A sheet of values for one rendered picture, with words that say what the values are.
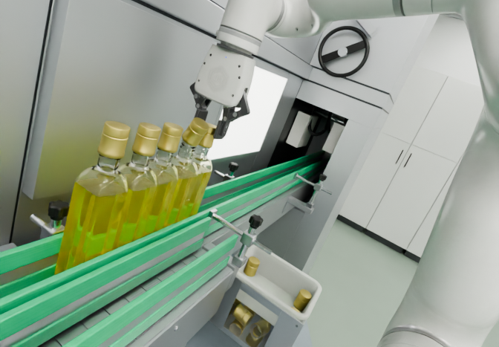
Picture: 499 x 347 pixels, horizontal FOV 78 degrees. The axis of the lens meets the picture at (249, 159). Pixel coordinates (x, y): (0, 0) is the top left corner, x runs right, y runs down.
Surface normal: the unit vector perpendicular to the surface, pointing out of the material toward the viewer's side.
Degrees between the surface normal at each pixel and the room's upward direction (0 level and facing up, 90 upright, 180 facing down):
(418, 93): 90
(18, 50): 90
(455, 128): 90
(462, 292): 104
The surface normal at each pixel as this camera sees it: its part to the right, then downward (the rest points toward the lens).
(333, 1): -0.54, 0.69
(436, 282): -0.92, 0.07
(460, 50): -0.44, 0.10
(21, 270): 0.83, 0.43
